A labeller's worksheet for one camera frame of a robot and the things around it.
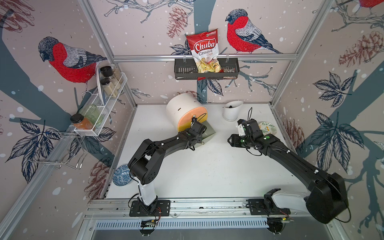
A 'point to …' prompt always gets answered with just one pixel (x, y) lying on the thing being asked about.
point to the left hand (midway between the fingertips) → (198, 132)
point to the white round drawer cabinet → (178, 105)
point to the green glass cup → (91, 112)
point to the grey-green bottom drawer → (209, 132)
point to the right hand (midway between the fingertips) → (230, 139)
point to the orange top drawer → (198, 112)
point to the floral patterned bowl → (267, 128)
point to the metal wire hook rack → (60, 149)
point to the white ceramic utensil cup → (231, 110)
